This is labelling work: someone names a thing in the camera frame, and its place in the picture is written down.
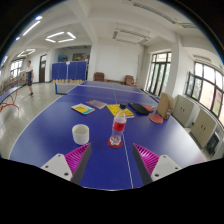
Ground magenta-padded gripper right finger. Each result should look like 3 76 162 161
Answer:
132 143 183 186

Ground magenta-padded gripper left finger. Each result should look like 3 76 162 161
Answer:
40 142 93 186

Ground clear bottle with red label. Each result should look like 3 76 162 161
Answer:
109 103 128 147

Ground white cup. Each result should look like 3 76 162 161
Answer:
71 123 91 146

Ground red table tennis paddle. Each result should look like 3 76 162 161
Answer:
149 113 165 125
143 104 156 114

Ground beige cabinet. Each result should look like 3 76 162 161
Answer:
189 109 218 149
171 94 195 128

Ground yellow and blue book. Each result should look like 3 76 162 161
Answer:
70 103 96 116

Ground brown cardboard box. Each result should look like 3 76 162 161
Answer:
156 92 175 121

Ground black paddle case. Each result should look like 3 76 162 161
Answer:
128 102 151 116

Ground small grey booklet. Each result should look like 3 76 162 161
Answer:
85 99 109 111

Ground large yellow book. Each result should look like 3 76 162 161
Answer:
106 103 136 120

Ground table tennis net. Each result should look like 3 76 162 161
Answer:
54 82 80 96

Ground blue table tennis table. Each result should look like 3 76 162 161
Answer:
0 85 23 113

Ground wide dark-framed window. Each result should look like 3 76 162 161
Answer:
184 61 224 126

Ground brown armchair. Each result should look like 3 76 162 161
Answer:
124 75 138 88
93 71 106 83

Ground tall dark-framed window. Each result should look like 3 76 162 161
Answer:
145 51 172 96

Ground person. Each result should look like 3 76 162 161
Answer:
24 60 36 97

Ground folded blue table tennis tables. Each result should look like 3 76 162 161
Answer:
51 60 88 81

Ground dark brown door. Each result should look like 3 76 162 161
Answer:
38 54 48 84

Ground ceiling lights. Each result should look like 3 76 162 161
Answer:
13 14 77 60

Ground ceiling air conditioner unit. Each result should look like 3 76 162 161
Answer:
112 28 151 46

